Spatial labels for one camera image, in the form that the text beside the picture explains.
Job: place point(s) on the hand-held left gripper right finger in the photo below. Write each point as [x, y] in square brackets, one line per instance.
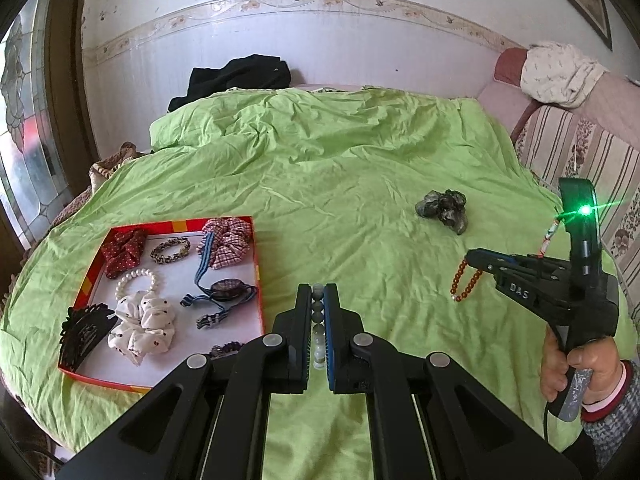
[331, 350]

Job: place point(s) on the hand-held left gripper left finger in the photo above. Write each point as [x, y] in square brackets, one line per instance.
[302, 350]

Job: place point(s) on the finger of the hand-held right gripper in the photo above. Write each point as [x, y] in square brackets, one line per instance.
[482, 255]
[487, 266]

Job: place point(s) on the red-rimmed white box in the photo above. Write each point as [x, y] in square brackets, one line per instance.
[165, 280]

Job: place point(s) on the white dotted scrunchie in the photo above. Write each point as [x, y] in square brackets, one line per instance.
[145, 325]

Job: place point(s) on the black hair claw clip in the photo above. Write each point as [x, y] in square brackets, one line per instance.
[85, 332]

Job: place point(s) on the person's right forearm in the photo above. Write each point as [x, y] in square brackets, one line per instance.
[617, 410]

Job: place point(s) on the person's right hand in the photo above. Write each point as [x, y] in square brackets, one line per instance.
[592, 365]

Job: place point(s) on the dark grey scrunchie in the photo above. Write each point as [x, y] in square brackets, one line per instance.
[442, 207]

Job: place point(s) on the blue striped headband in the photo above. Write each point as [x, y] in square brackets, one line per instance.
[227, 288]

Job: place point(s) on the pink plaid scrunchie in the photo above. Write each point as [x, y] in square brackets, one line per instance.
[227, 242]

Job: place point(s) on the pink striped sofa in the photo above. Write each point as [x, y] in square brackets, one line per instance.
[565, 150]

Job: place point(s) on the green blanket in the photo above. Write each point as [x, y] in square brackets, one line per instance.
[325, 185]

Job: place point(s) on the cream printed cloth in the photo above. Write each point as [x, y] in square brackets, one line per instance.
[560, 75]

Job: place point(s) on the red dotted scrunchie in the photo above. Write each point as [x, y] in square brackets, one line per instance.
[124, 252]

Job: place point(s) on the brown crochet blanket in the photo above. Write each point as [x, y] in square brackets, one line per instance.
[107, 165]

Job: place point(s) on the black cloth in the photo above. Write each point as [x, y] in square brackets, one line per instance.
[240, 77]

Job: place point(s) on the patterned glass window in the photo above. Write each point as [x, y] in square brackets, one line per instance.
[25, 135]

